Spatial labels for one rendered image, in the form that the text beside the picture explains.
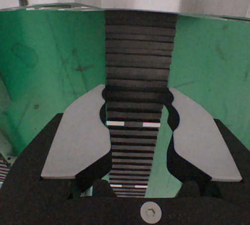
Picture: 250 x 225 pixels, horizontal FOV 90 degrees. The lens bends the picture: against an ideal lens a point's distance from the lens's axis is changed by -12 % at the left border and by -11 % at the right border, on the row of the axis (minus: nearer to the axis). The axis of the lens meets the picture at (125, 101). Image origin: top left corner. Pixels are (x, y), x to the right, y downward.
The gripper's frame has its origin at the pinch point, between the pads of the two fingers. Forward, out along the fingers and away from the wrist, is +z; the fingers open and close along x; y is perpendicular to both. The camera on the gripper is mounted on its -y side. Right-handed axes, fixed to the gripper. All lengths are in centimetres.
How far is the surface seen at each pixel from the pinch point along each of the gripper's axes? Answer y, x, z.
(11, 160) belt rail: 14.3, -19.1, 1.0
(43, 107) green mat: 3.7, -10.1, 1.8
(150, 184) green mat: 19.8, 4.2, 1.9
